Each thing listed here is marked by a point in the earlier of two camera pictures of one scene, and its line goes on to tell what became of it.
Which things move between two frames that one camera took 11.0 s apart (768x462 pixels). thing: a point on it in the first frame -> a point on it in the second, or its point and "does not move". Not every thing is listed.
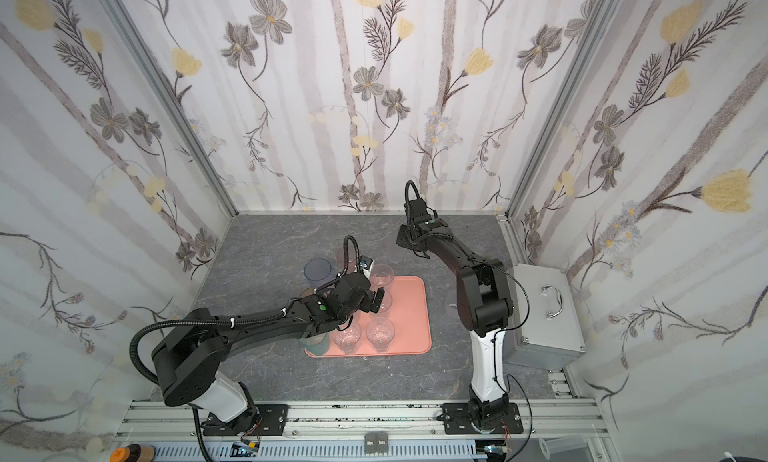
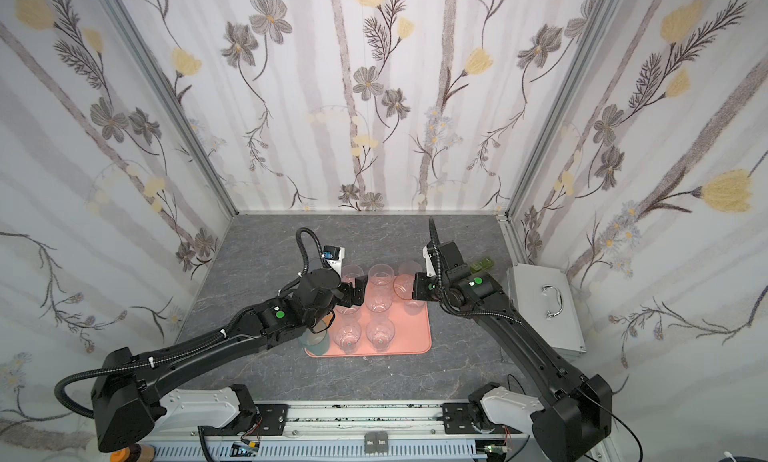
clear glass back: (380, 276) does not move
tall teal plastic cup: (317, 344) does not move
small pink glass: (340, 260) -> (404, 286)
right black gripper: (417, 239) -> (424, 285)
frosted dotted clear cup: (385, 306) does not move
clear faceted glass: (348, 339) does not move
